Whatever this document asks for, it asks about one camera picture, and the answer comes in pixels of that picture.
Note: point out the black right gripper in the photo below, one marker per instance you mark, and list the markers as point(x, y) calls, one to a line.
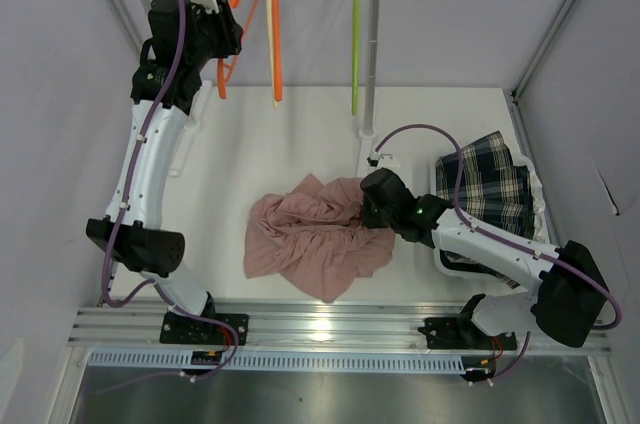
point(367, 219)

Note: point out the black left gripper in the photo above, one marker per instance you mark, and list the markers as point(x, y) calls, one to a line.
point(230, 32)

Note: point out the pink pleated skirt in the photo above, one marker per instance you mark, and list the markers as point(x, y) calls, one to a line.
point(314, 237)

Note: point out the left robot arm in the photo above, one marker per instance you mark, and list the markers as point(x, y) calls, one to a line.
point(130, 232)

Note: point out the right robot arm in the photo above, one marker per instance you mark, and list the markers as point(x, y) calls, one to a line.
point(563, 291)

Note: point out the navy plaid skirt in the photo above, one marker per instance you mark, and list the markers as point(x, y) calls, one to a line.
point(494, 189)

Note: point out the green plastic hanger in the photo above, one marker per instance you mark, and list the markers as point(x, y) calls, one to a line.
point(355, 55)

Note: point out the white laundry basket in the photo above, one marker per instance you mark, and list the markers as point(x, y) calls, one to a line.
point(442, 178)

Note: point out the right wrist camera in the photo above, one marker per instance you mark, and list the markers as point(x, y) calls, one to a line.
point(383, 161)

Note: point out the aluminium mounting rail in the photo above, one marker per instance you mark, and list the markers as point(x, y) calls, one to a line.
point(273, 326)

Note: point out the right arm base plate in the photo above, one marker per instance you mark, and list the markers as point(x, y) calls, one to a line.
point(460, 332)

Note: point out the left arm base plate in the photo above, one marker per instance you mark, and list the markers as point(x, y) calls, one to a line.
point(220, 329)

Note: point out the slotted cable duct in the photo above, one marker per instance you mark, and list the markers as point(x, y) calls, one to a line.
point(244, 360)

